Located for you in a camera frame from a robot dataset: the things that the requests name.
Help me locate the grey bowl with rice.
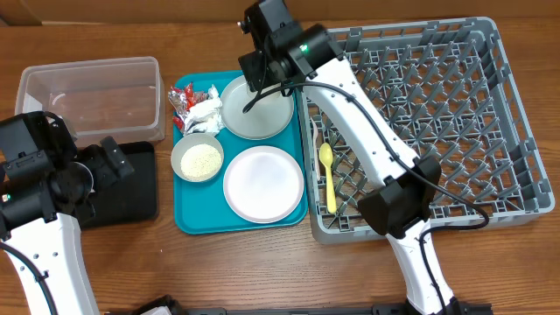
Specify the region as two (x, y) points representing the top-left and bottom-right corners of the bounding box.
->
(171, 133), (224, 183)

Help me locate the grey plate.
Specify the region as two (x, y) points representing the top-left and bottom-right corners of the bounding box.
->
(220, 75), (294, 140)

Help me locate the white plastic utensil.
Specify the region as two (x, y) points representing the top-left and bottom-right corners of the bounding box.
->
(310, 118), (321, 182)

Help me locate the yellow plastic spoon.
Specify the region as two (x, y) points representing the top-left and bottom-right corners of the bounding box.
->
(318, 143), (337, 214)

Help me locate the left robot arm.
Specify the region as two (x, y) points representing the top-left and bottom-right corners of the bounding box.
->
(1, 111), (134, 314)

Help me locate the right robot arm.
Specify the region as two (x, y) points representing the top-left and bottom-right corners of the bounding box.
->
(238, 0), (460, 314)

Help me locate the grey dishwasher rack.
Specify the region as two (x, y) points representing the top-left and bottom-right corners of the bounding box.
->
(292, 16), (557, 245)

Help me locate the black tray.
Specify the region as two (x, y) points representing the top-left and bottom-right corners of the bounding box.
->
(77, 142), (159, 230)

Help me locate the clear plastic bin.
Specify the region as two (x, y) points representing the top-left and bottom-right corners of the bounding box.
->
(14, 56), (166, 147)

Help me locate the red foil wrapper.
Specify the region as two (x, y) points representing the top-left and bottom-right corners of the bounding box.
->
(168, 82), (209, 132)

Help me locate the teal serving tray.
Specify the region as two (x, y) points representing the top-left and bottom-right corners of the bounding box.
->
(173, 94), (308, 235)

